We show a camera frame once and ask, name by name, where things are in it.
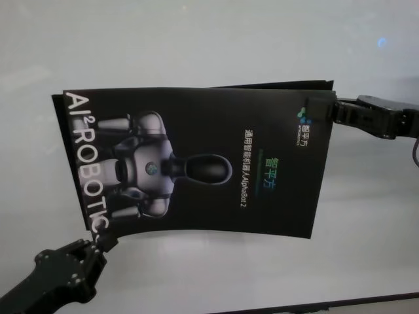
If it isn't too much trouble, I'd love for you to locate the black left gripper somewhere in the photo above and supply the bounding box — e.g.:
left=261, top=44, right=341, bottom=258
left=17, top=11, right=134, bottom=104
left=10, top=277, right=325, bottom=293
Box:
left=33, top=233, right=119, bottom=292

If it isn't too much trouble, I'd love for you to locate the black tape frame outline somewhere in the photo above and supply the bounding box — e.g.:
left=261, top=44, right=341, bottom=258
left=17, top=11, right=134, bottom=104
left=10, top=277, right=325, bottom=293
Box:
left=51, top=79, right=337, bottom=232

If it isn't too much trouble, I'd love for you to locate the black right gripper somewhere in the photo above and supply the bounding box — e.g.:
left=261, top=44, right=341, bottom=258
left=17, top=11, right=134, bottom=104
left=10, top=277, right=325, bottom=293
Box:
left=305, top=94, right=419, bottom=141

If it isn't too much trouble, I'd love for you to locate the black robot print poster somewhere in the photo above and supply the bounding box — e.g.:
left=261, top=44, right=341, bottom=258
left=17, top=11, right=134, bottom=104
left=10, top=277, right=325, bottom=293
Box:
left=62, top=85, right=338, bottom=242

